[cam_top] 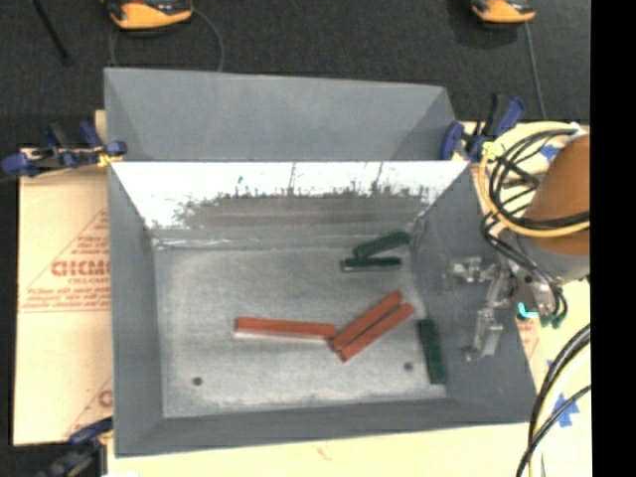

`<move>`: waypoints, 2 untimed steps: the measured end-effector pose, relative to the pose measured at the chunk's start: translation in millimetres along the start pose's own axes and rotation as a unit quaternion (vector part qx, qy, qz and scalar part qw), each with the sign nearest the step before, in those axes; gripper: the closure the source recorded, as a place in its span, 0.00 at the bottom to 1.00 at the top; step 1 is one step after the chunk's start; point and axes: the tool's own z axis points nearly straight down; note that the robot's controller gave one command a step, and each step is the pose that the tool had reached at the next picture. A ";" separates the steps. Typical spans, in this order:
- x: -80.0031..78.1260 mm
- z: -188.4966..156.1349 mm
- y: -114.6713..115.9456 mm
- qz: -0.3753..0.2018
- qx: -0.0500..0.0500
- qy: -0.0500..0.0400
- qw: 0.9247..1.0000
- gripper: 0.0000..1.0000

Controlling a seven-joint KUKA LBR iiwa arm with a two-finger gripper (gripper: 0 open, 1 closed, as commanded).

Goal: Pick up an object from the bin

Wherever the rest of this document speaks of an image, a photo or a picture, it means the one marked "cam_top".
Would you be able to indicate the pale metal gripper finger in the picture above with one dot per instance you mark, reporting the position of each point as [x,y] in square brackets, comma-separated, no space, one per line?
[488,333]
[472,272]

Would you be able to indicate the dark green flat block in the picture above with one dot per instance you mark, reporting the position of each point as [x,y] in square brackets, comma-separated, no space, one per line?
[370,264]
[431,351]
[381,244]

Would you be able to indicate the red-brown flat block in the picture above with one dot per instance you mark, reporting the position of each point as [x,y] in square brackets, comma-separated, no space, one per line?
[367,320]
[378,332]
[283,329]

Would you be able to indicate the grey metal bin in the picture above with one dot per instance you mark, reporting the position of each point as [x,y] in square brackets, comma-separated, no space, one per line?
[278,117]

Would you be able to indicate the brown cardboard board, red print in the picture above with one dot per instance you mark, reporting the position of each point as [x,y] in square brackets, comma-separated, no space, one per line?
[59,346]

